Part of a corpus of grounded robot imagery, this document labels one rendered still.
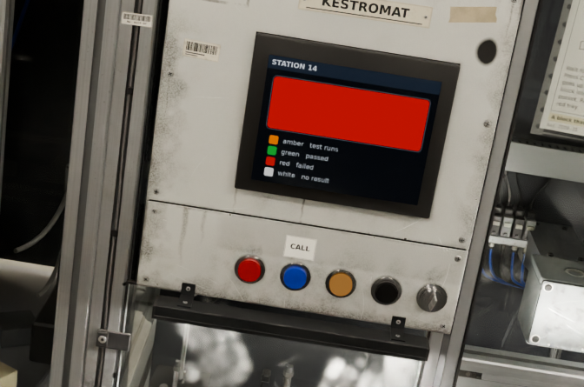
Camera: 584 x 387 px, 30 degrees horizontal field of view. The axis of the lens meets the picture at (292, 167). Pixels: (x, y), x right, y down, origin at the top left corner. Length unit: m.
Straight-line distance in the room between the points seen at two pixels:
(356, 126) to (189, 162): 0.22
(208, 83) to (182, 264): 0.25
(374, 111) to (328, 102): 0.06
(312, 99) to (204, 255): 0.26
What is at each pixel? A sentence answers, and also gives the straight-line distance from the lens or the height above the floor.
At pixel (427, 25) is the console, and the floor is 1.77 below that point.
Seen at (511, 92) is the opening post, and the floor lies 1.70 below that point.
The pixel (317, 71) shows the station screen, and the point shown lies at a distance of 1.32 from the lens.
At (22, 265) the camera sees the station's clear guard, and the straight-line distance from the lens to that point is 1.52.
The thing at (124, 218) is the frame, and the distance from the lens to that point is 1.44.
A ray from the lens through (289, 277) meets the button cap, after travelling 1.42.
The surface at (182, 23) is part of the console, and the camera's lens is 1.34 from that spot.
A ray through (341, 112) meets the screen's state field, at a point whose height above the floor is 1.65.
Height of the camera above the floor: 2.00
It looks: 18 degrees down
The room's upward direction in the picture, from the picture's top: 9 degrees clockwise
